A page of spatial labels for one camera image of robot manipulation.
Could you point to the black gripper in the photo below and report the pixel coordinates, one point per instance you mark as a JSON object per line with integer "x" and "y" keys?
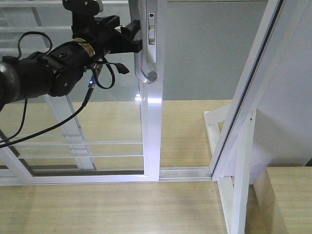
{"x": 99, "y": 36}

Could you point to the white door handle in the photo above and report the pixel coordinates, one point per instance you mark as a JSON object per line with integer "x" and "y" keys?
{"x": 144, "y": 71}

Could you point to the white sliding glass door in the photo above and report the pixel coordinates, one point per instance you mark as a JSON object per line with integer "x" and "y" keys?
{"x": 115, "y": 138}

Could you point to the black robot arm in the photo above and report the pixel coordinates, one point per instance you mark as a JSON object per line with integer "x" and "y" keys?
{"x": 56, "y": 71}

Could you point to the white door lock plate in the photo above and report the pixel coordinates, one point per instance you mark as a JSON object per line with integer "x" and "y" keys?
{"x": 151, "y": 16}

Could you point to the light wooden platform base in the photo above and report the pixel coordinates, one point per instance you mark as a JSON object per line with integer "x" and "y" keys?
{"x": 129, "y": 208}

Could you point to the light wooden box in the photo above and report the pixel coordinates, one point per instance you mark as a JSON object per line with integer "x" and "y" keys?
{"x": 280, "y": 201}

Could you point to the white support brace post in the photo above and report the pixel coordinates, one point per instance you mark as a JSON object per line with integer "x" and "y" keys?
{"x": 233, "y": 180}

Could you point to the white outer door frame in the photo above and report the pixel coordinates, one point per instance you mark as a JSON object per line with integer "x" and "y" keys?
{"x": 214, "y": 52}

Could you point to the white wall panel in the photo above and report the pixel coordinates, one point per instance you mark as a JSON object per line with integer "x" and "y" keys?
{"x": 283, "y": 122}

